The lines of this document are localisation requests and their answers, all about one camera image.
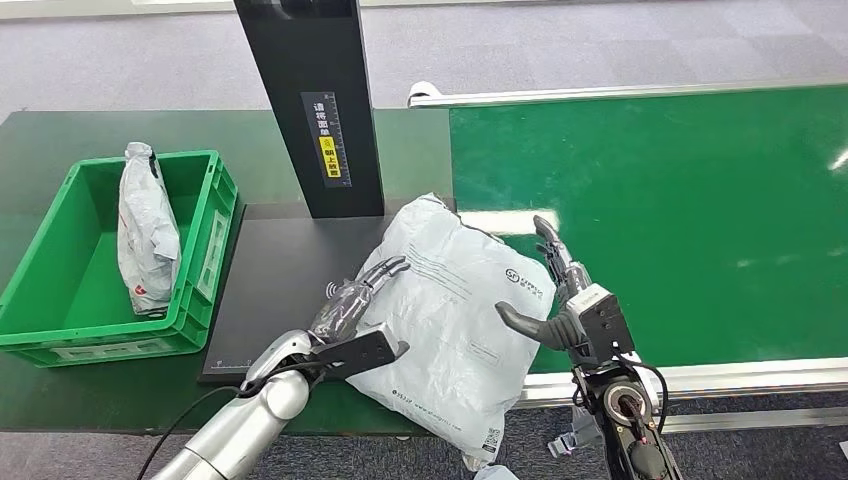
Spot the large grey courier bag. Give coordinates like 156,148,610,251
345,192,558,472

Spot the white conveyor end cap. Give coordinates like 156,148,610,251
406,80,441,109

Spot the green conveyor belt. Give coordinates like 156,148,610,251
449,84,848,376

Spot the ruler label with yellow patch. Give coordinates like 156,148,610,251
300,90,354,189

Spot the black scanner column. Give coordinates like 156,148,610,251
233,0,386,220

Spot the green plastic crate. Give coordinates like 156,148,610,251
0,150,239,368

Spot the small grey courier bag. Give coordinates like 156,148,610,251
117,141,183,317

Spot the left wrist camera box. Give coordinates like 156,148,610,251
315,323,411,382

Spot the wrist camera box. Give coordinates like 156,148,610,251
315,323,411,382
565,282,637,367

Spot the black scanner base plate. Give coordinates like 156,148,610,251
197,197,458,386

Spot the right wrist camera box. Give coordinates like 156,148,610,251
565,282,637,367

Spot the grey metal bracket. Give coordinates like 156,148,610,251
547,406,605,460

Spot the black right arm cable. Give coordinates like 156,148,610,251
619,360,671,433

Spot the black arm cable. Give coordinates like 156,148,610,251
619,360,671,433
135,360,327,480

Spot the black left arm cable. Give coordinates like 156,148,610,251
135,360,327,480

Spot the aluminium conveyor frame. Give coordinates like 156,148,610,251
406,78,848,435

